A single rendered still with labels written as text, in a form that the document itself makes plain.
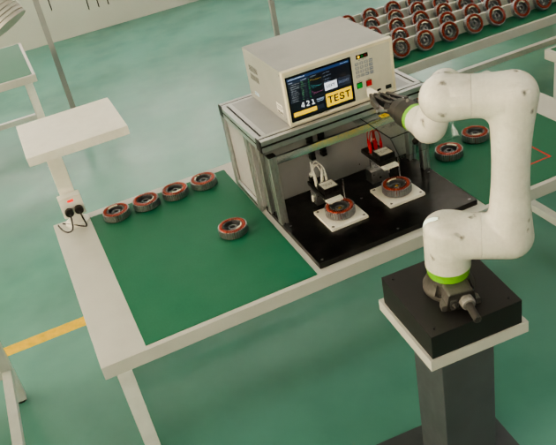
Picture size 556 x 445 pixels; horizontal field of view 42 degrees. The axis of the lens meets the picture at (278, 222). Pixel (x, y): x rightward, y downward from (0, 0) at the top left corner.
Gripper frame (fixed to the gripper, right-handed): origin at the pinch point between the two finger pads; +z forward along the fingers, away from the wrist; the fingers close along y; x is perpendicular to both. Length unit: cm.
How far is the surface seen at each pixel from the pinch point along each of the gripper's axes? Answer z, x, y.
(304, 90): 9.7, 5.5, -21.2
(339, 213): -7.5, -36.3, -22.9
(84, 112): 64, 3, -91
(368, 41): 12.6, 13.9, 7.1
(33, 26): 637, -91, -74
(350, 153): 22.0, -31.5, -1.4
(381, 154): 3.1, -25.7, 2.2
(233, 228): 15, -40, -57
